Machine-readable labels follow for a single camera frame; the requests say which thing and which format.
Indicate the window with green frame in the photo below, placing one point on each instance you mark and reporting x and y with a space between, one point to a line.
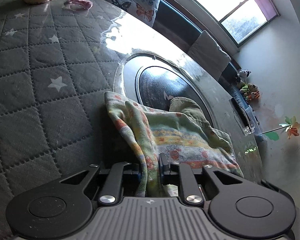
234 21

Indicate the small pink crumpled cloth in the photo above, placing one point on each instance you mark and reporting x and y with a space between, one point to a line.
78 4

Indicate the blue corner sofa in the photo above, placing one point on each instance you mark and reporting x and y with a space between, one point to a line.
176 27

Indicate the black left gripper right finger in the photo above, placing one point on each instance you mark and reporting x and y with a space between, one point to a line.
163 165

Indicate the colourful patterned children's garment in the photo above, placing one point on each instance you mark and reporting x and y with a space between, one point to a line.
182 134

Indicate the plain white pillow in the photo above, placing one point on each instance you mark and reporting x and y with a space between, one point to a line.
209 55

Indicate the round black glass turntable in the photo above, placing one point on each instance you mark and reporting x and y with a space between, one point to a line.
153 82

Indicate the green and orange plush toys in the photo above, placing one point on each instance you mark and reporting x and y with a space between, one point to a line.
250 92

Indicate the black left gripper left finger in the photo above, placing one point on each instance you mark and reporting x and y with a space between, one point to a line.
136 171

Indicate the paper pinwheel flower decoration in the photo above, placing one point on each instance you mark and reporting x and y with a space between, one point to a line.
290 127

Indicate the black tray on table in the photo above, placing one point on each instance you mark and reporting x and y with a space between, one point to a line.
246 124

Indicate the black and white plush toy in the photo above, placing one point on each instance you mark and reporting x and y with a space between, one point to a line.
244 74

